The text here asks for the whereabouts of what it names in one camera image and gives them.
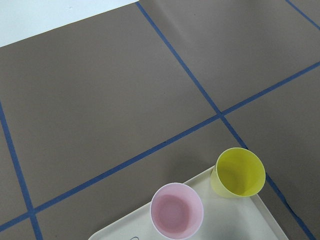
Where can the pink plastic cup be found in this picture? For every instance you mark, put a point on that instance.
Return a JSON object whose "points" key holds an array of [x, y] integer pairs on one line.
{"points": [[176, 211]]}

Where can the yellow plastic cup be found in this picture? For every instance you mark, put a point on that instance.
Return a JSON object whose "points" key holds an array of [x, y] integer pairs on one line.
{"points": [[238, 173]]}

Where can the cream plastic tray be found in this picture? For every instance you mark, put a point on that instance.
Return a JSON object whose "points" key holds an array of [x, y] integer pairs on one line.
{"points": [[224, 218]]}

